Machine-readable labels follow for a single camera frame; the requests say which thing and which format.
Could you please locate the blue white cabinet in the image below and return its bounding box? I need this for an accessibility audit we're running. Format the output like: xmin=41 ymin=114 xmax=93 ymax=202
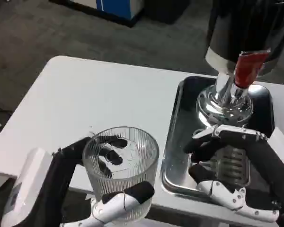
xmin=96 ymin=0 xmax=142 ymax=28

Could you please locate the red tap handle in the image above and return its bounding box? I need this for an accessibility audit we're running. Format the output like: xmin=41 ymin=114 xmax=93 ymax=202
xmin=234 ymin=50 xmax=272 ymax=88

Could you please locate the steel drip tray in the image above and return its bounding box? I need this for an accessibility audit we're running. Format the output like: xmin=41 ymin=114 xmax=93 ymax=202
xmin=161 ymin=76 xmax=275 ymax=213

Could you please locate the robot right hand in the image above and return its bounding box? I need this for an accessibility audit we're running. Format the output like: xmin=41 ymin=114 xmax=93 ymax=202
xmin=183 ymin=124 xmax=284 ymax=227

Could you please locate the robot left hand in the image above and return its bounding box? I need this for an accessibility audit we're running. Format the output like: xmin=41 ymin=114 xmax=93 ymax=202
xmin=2 ymin=134 xmax=156 ymax=227

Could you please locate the small steel grid plate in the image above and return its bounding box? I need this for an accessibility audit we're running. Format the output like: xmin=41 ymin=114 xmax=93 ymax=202
xmin=213 ymin=144 xmax=250 ymax=188

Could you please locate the clear ribbed glass cup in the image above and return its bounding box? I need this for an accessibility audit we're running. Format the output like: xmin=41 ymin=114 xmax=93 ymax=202
xmin=82 ymin=127 xmax=160 ymax=222

